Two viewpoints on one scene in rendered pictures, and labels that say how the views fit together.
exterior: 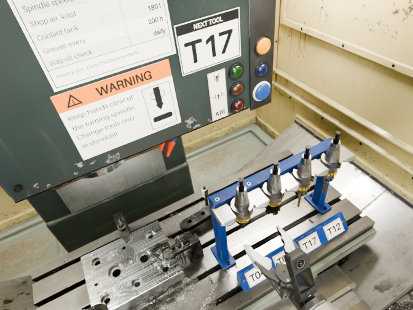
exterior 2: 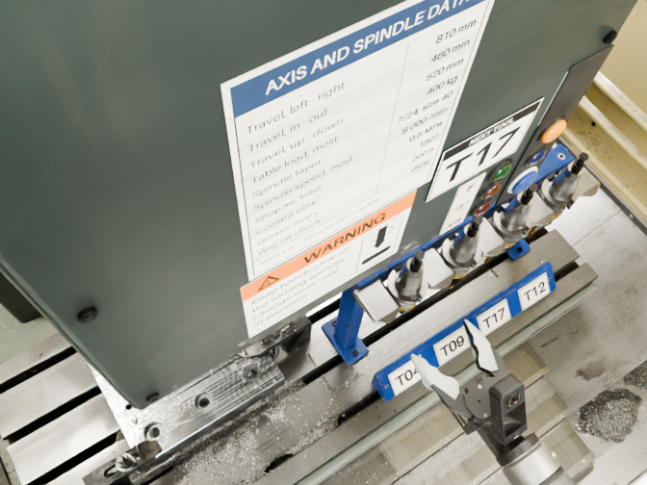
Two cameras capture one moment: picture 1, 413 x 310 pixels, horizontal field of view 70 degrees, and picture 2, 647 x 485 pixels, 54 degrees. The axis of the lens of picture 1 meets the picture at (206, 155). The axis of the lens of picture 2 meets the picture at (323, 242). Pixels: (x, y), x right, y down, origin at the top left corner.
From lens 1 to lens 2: 33 cm
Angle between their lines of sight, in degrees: 22
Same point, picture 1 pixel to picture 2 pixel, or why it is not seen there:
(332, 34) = not seen: outside the picture
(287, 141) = not seen: hidden behind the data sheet
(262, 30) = (560, 112)
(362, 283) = (560, 366)
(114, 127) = (307, 290)
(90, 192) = not seen: hidden behind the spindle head
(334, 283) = (518, 368)
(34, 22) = (262, 216)
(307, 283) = (517, 421)
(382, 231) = (603, 283)
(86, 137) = (265, 313)
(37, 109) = (217, 307)
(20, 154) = (171, 361)
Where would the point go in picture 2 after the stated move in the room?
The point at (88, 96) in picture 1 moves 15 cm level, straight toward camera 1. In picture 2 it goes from (290, 269) to (411, 446)
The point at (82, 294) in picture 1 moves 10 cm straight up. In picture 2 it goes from (93, 417) to (77, 405)
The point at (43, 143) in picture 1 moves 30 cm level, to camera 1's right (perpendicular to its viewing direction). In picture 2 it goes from (206, 339) to (572, 278)
